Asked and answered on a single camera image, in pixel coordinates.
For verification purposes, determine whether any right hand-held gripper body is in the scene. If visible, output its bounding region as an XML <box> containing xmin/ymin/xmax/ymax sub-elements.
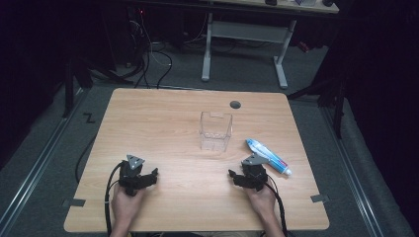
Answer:
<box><xmin>236</xmin><ymin>153</ymin><xmax>271</xmax><ymax>193</ymax></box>

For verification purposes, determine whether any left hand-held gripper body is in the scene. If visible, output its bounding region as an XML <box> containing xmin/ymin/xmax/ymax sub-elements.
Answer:
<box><xmin>118</xmin><ymin>153</ymin><xmax>153</xmax><ymax>198</ymax></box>

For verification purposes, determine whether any blue white toothpaste tube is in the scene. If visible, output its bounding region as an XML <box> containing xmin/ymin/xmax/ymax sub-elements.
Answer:
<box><xmin>245</xmin><ymin>137</ymin><xmax>293</xmax><ymax>177</ymax></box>

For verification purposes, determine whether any clear plastic container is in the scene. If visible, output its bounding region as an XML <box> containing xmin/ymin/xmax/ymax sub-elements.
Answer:
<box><xmin>199</xmin><ymin>111</ymin><xmax>234</xmax><ymax>153</ymax></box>

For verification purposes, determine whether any person's left hand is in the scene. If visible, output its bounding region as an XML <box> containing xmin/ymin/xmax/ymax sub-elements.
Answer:
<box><xmin>111</xmin><ymin>183</ymin><xmax>148</xmax><ymax>229</ymax></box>

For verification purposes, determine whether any person's right hand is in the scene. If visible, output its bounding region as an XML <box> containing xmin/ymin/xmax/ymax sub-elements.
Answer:
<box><xmin>244</xmin><ymin>184</ymin><xmax>277</xmax><ymax>225</ymax></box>

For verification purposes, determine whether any black metal stand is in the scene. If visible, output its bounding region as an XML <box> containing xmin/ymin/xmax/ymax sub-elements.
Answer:
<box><xmin>286</xmin><ymin>73</ymin><xmax>349</xmax><ymax>140</ymax></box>
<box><xmin>61</xmin><ymin>53</ymin><xmax>134</xmax><ymax>119</ymax></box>

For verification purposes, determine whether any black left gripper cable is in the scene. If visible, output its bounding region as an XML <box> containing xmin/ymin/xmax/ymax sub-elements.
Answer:
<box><xmin>103</xmin><ymin>161</ymin><xmax>126</xmax><ymax>237</ymax></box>

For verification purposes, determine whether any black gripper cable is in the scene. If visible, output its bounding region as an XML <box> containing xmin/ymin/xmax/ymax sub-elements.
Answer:
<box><xmin>265</xmin><ymin>179</ymin><xmax>289</xmax><ymax>237</ymax></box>
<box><xmin>103</xmin><ymin>161</ymin><xmax>126</xmax><ymax>237</ymax></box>

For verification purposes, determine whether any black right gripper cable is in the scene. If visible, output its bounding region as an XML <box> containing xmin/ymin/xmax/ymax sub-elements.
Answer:
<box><xmin>265</xmin><ymin>179</ymin><xmax>289</xmax><ymax>237</ymax></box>

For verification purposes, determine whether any thin black floor cable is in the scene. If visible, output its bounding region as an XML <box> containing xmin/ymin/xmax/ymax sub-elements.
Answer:
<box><xmin>74</xmin><ymin>133</ymin><xmax>99</xmax><ymax>185</ymax></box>

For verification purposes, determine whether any metal floor rail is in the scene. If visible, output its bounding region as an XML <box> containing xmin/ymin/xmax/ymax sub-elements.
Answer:
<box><xmin>320</xmin><ymin>105</ymin><xmax>386</xmax><ymax>237</ymax></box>
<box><xmin>0</xmin><ymin>88</ymin><xmax>89</xmax><ymax>231</ymax></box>

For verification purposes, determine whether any bundle of floor cables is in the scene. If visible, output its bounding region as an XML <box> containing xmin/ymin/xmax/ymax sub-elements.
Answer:
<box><xmin>126</xmin><ymin>9</ymin><xmax>174</xmax><ymax>91</ymax></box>

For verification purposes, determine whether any white metal frame desk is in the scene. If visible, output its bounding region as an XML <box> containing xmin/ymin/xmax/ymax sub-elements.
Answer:
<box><xmin>200</xmin><ymin>0</ymin><xmax>340</xmax><ymax>90</ymax></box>

